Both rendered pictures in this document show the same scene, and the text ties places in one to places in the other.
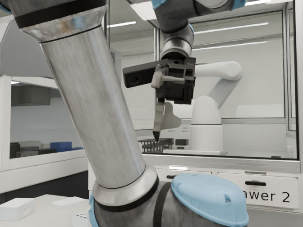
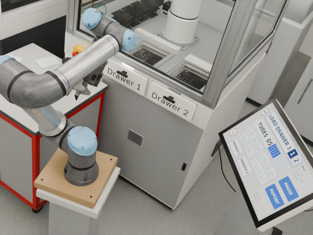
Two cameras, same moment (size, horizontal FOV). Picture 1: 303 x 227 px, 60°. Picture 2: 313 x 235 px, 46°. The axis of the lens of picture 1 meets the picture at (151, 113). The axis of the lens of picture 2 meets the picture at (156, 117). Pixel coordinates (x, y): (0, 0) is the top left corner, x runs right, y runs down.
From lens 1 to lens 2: 1.20 m
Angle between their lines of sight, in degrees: 42
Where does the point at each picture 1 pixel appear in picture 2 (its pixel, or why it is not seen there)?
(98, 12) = not seen: hidden behind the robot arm
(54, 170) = (40, 17)
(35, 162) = (23, 14)
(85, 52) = not seen: hidden behind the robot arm
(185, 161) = (133, 64)
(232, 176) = (159, 88)
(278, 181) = (185, 102)
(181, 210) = (68, 144)
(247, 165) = (171, 85)
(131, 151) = (51, 122)
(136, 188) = (53, 132)
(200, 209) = (72, 148)
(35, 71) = not seen: outside the picture
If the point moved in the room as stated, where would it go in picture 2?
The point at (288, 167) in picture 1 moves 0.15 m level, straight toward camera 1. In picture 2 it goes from (194, 97) to (178, 108)
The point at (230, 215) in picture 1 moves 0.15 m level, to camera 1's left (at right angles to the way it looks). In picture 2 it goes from (82, 152) to (45, 142)
